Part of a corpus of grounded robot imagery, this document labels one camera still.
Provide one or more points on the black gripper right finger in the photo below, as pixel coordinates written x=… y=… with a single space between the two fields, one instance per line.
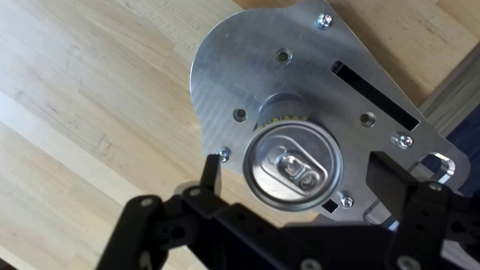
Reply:
x=420 y=219

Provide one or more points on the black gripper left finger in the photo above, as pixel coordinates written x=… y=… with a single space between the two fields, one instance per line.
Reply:
x=143 y=225

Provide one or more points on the blue silver drink can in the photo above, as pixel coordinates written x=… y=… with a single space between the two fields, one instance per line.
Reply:
x=293 y=165

